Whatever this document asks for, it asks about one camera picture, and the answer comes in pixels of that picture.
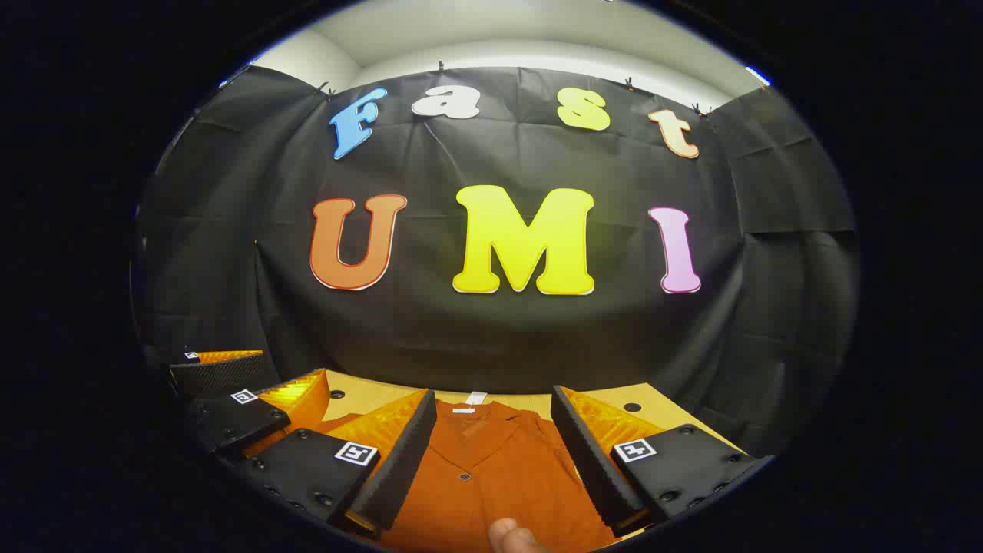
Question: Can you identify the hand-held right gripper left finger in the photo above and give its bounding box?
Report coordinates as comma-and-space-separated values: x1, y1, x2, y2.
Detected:
240, 388, 439, 535

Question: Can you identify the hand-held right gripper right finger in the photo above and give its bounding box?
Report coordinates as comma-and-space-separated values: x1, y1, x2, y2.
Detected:
550, 384, 775, 538

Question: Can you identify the orange knit cardigan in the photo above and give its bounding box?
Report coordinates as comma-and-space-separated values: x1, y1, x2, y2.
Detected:
315, 398, 619, 553

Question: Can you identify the black backdrop cloth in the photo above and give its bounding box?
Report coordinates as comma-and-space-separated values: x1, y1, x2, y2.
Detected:
132, 65, 861, 462

